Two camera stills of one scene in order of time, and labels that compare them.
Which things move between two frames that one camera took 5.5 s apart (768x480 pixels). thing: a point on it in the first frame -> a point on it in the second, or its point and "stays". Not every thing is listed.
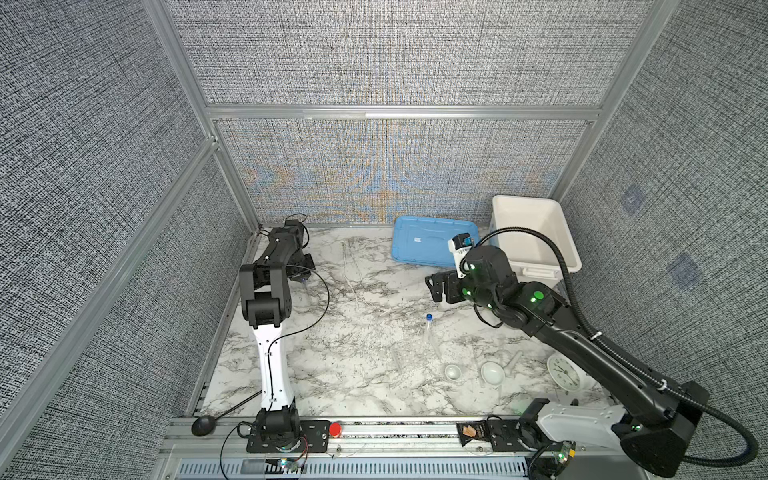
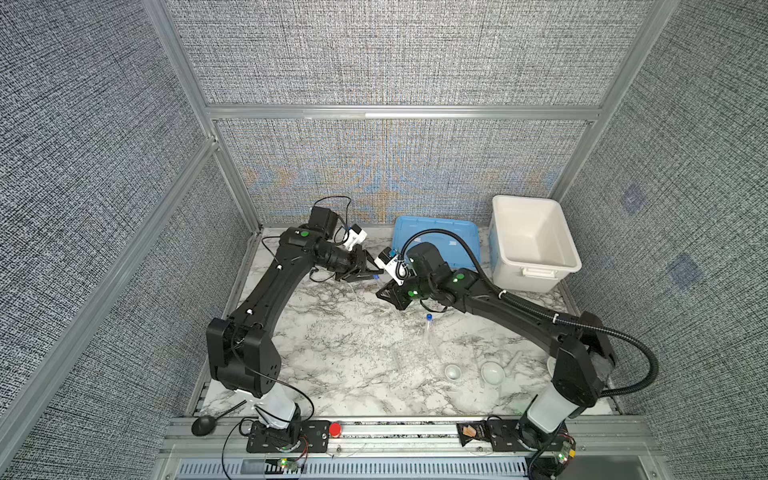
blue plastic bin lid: (425, 240) stays
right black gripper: (438, 286) -> (396, 297)
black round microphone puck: (203, 426) stays
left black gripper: (306, 273) -> (359, 271)
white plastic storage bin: (534, 257) stays
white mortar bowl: (493, 372) stays
